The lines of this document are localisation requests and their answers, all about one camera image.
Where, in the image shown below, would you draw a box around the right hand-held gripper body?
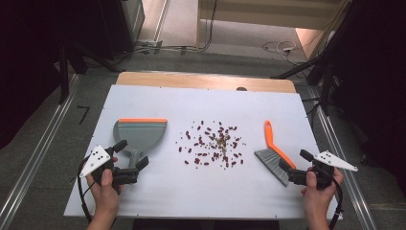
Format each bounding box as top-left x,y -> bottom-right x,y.
287,150 -> 359,190

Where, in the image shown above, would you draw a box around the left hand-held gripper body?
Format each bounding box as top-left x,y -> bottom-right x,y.
79,145 -> 141,187

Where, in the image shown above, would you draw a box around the orange brush with grey bristles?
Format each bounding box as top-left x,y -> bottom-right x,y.
254,120 -> 298,187

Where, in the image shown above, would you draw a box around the grey dustpan with orange edge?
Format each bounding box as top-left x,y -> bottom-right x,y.
112,118 -> 169,171

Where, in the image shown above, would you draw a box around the red beans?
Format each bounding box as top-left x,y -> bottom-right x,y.
177,120 -> 245,170

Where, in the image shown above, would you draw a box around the person's right hand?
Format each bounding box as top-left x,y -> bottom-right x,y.
301,167 -> 346,222

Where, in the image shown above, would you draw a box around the person's left hand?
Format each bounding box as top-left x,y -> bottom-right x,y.
85,156 -> 124,221

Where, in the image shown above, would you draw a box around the black metal stand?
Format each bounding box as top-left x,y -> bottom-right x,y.
57,39 -> 123,105
271,0 -> 355,117

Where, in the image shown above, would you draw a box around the dark cabinet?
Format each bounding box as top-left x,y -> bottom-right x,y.
98,0 -> 146,60

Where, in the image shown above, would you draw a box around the metal floor rail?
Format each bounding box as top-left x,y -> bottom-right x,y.
305,85 -> 379,230
0,74 -> 81,230

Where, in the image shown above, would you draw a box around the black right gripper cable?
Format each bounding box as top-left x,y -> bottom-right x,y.
327,176 -> 345,230

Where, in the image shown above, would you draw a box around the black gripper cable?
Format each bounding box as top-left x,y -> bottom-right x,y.
327,176 -> 345,230
77,155 -> 94,224

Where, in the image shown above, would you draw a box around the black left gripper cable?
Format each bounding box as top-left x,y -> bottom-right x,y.
77,155 -> 94,224

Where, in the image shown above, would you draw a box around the white floor cable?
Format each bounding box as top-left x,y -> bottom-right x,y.
261,39 -> 299,60

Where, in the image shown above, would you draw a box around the black floor cables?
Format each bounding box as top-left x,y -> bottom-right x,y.
125,0 -> 219,57

